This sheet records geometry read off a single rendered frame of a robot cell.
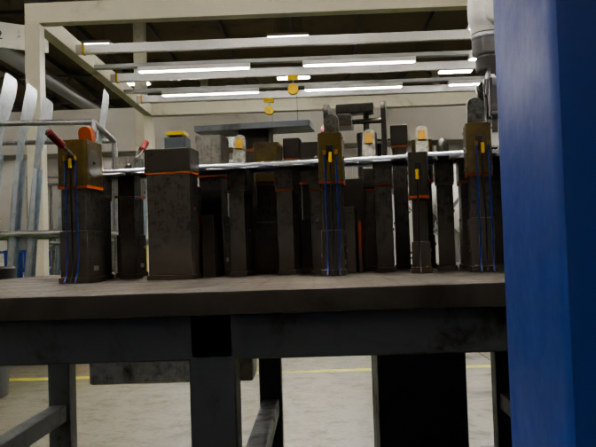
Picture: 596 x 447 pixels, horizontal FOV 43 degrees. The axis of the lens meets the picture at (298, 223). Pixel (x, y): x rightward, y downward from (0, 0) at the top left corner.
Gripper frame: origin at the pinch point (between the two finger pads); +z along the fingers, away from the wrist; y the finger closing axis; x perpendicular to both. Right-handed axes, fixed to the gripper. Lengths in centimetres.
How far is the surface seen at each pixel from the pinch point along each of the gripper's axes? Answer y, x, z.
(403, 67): 874, 18, -227
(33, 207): 337, 303, -12
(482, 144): -20.8, 4.8, 4.8
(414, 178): -15.5, 20.5, 11.5
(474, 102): -13.4, 5.7, -6.4
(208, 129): 32, 83, -11
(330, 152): -17.8, 40.3, 4.6
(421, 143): 19.6, 17.7, -1.7
